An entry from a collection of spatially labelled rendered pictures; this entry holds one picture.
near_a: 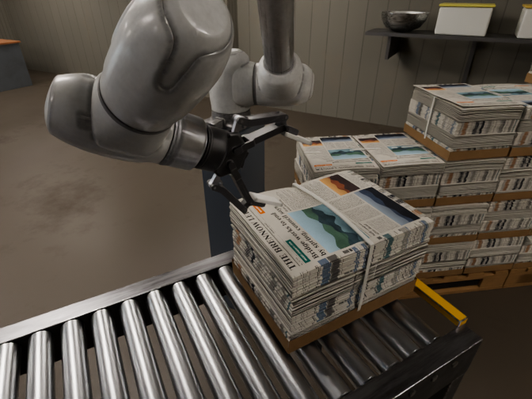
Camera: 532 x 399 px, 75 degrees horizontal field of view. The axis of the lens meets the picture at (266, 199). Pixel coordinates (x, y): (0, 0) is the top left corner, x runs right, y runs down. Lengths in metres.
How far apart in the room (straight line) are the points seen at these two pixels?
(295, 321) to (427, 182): 1.11
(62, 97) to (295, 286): 0.46
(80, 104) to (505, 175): 1.75
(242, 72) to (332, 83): 3.48
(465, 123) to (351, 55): 3.12
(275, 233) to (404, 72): 3.94
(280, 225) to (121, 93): 0.45
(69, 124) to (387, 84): 4.27
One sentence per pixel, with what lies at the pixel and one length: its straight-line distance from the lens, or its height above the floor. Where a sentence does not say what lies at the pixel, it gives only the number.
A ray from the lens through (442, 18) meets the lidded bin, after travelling 3.81.
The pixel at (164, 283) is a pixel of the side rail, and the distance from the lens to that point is 0.98.
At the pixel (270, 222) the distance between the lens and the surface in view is 0.75.
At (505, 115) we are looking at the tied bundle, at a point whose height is 1.02.
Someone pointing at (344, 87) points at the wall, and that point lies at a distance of 4.72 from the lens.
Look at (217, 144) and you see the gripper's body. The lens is 0.56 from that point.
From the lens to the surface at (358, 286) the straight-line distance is 0.80.
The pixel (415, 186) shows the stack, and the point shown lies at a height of 0.72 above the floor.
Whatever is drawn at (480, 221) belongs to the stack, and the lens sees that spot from 1.98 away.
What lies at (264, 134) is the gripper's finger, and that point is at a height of 1.25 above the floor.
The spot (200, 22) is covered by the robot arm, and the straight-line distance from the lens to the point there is 0.36.
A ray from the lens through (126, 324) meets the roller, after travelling 0.92.
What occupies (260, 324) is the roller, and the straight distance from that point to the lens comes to 0.85.
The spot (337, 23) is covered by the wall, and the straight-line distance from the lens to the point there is 4.66.
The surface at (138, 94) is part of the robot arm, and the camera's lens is 0.40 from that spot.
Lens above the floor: 1.46
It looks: 31 degrees down
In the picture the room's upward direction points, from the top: straight up
